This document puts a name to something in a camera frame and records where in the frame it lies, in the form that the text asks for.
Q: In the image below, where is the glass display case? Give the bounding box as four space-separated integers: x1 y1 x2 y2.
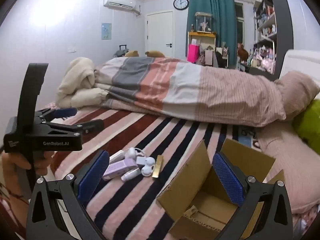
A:
194 12 213 33

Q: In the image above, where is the person's left hand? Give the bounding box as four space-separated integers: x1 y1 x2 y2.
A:
0 151 54 201

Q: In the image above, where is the green plush toy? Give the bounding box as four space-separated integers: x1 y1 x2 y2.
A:
292 100 320 151

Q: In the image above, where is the plain pink pillow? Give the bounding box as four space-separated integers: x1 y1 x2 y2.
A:
257 120 320 214

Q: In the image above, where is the dark bookshelf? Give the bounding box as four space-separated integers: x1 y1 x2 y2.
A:
251 0 294 81

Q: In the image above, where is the cream fleece blanket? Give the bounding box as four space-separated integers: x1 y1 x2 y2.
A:
55 57 109 109

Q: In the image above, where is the white headboard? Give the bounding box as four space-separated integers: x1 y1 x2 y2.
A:
279 49 320 86

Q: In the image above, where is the yellow shelf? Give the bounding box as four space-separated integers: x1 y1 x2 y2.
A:
188 31 217 63

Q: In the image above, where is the round wall clock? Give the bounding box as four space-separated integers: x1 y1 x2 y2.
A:
173 0 189 11

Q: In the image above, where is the white air conditioner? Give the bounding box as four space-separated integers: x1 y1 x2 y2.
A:
103 0 141 15

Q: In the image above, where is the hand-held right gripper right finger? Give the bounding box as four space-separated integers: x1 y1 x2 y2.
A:
212 152 293 240

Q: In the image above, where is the white door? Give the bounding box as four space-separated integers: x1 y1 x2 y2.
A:
146 10 174 58

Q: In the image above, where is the white rounded bottle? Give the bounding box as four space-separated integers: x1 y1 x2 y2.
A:
109 150 125 164

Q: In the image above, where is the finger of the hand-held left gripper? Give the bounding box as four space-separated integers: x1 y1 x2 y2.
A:
37 107 78 122
44 119 104 137

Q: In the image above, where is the pink grey striped quilt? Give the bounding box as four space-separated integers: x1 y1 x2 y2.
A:
94 56 287 128

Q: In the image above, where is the white round earphone case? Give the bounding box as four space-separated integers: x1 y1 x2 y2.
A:
124 147 146 159

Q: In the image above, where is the purple carton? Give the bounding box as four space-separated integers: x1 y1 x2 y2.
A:
102 158 138 181

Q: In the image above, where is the brown cardboard box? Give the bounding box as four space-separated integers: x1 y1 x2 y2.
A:
156 139 285 240

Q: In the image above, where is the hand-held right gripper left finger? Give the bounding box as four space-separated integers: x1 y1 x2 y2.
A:
26 150 110 240

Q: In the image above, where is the window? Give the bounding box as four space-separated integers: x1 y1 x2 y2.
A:
235 2 244 44

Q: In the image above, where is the dark suitcase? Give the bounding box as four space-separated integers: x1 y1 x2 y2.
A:
114 44 129 57

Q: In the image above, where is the white round-lobed device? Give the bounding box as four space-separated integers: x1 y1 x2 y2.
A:
136 156 157 177

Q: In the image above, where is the bright pink bag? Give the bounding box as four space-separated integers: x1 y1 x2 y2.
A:
187 44 199 63

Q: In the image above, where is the pink heart-print cloth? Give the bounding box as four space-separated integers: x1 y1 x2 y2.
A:
292 204 320 233

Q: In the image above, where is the striped plush blanket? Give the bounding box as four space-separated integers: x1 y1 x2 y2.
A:
45 101 258 240

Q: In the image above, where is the reddish brown plush figure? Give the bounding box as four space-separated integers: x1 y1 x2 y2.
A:
237 42 249 62

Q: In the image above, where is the teal curtain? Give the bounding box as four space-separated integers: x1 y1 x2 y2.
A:
185 0 237 68

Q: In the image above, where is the pale blue wall poster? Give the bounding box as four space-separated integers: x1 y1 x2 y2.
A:
101 23 112 40

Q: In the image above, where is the pink pinstriped pillow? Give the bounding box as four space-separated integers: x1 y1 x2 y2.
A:
274 70 320 121

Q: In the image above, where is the gold stick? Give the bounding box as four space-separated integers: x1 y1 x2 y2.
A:
151 155 164 179

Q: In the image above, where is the grey bag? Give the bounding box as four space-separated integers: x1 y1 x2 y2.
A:
204 49 216 66

